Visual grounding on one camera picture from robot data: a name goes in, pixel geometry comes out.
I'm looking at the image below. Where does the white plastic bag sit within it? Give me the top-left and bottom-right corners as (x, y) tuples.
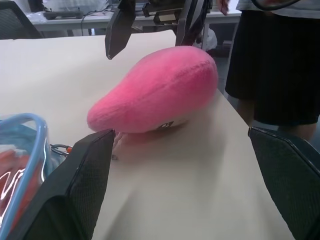
(199, 27), (218, 51)

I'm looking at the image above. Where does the person in black shorts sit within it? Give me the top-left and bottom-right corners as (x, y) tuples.
(224, 0), (320, 141)

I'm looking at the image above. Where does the pink plush toy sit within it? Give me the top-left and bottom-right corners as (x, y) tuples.
(86, 46), (218, 162)

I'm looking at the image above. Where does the clear pouch with blue trim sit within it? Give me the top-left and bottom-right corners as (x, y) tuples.
(0, 112), (73, 240)

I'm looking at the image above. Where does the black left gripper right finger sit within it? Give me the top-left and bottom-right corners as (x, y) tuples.
(247, 126), (320, 240)

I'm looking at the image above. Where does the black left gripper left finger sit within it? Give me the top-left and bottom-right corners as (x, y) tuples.
(7, 128), (116, 240)

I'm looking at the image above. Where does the black keyboard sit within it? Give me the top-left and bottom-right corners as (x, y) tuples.
(43, 9), (85, 20)

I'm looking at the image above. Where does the black office chair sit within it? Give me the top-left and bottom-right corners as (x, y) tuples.
(0, 0), (45, 41)

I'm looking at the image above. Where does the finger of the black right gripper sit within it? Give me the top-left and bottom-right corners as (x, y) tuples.
(174, 0), (209, 48)
(104, 0), (138, 60)

